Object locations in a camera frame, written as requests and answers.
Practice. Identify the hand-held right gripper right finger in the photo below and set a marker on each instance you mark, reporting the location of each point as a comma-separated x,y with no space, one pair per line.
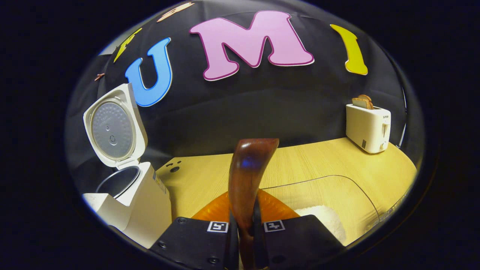
296,240

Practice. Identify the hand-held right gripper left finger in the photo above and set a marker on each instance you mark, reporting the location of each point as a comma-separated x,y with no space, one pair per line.
195,240

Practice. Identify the white rice cooker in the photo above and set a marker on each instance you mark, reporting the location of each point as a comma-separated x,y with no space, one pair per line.
150,210

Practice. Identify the brown wooden spoon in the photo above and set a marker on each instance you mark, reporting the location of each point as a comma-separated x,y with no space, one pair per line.
247,168

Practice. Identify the clear plastic container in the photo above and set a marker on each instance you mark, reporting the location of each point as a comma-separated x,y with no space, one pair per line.
337,191

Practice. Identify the white toaster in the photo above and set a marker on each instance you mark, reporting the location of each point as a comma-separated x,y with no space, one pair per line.
365,129

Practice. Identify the black backdrop cloth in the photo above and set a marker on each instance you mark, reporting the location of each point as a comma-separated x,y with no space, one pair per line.
225,112

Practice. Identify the toast slice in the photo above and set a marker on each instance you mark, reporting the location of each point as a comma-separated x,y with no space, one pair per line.
360,103
369,100

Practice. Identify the copper cloth clip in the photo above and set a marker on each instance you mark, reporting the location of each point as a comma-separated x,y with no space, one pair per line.
99,76

